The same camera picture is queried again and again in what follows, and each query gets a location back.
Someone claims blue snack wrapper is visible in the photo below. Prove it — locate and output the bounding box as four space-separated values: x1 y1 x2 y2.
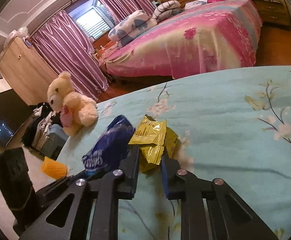
82 115 135 176

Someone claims yellow-green snack packet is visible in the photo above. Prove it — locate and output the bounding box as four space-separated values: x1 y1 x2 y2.
129 115 178 173

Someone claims orange plastic cup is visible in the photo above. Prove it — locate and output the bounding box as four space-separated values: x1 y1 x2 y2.
41 157 68 180

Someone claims grey blue stool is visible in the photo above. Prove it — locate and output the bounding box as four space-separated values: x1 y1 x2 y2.
40 124 68 160

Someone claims pile of clothes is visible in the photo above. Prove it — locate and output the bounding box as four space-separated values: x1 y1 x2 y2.
21 102 62 150

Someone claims cream teddy bear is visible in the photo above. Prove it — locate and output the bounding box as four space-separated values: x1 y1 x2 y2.
47 72 98 137

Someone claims light wooden cabinet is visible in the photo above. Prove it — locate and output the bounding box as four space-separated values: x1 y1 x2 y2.
0 37 57 105

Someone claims left pink curtain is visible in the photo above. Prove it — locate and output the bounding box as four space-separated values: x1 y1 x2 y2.
31 10 109 101

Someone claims folded heart-print quilt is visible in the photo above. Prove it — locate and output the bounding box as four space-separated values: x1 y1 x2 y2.
108 10 157 48

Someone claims window with blinds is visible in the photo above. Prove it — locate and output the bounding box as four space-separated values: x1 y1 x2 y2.
65 0 115 40

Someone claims bed with pink sheet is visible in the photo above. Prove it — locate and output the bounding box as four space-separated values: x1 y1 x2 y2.
104 0 262 79

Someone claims folded striped quilt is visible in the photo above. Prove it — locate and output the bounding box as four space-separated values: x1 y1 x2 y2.
151 0 183 23

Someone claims white pillow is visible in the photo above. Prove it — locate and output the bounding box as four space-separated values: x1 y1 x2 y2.
184 0 208 10

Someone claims wooden nightstand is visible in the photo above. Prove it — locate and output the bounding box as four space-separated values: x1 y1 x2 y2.
254 0 291 27

